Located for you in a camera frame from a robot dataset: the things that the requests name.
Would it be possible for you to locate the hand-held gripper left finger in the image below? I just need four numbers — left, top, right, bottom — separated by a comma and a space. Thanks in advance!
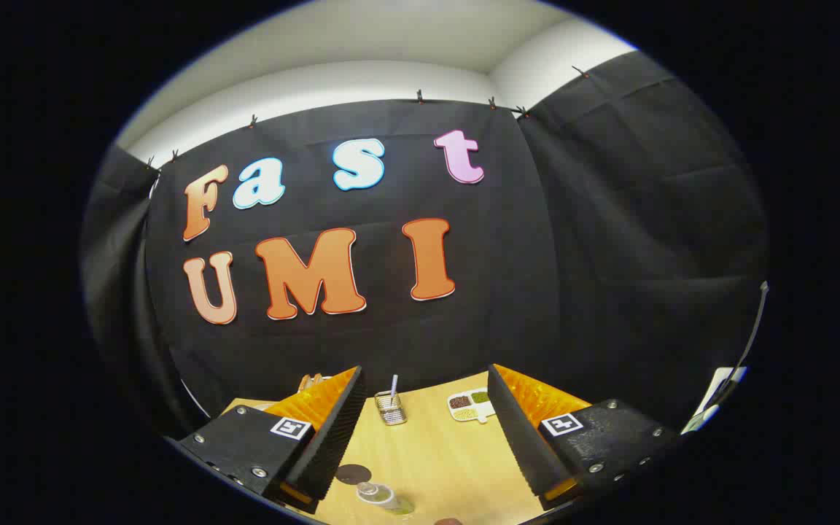
165, 366, 367, 515

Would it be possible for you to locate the row of black clips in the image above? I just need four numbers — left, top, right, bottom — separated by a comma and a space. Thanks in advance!
144, 66, 590, 170

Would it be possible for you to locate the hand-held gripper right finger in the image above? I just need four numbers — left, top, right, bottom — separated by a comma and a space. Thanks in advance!
487, 363, 681, 513

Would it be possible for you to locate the clear plastic juice bottle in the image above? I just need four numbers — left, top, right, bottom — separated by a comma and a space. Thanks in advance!
356, 481, 415, 516

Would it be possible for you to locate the white divided dish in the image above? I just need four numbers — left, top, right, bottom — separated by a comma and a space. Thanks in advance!
447, 388, 497, 424

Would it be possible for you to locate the wooden table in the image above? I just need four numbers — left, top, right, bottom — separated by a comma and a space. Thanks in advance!
223, 372, 559, 525

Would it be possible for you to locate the dark cable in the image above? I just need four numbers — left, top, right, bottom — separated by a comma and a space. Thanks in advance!
682, 281, 771, 435

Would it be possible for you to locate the wire mesh basket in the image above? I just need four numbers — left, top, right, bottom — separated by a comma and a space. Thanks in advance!
374, 391, 408, 426

